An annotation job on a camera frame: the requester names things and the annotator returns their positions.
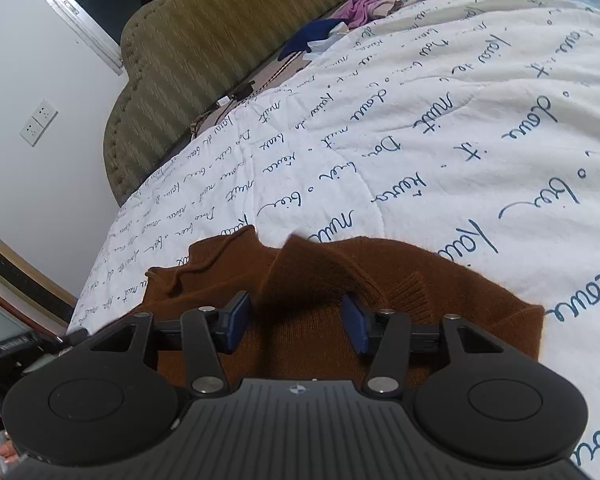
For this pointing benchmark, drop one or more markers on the small black white charger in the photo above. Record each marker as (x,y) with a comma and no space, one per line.
(239,93)

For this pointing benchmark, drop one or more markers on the white window frame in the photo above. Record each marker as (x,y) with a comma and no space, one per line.
(80,25)

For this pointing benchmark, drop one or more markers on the white script-printed quilt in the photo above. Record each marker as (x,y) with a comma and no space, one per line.
(430,135)

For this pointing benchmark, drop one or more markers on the dark blue cloth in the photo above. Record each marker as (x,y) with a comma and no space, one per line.
(310,35)

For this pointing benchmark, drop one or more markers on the white wall socket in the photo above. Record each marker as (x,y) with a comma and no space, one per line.
(46,113)
(31,131)

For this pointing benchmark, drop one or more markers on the olive striped padded headboard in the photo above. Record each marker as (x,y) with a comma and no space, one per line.
(205,50)

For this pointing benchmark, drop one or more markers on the brown knit sweater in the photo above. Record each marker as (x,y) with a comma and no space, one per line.
(305,270)

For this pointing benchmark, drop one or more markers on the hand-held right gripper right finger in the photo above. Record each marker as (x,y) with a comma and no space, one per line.
(355,324)

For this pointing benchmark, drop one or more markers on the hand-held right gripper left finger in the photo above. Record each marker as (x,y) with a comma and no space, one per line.
(237,322)

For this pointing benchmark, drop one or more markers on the purple cloth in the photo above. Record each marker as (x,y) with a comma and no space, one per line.
(361,7)

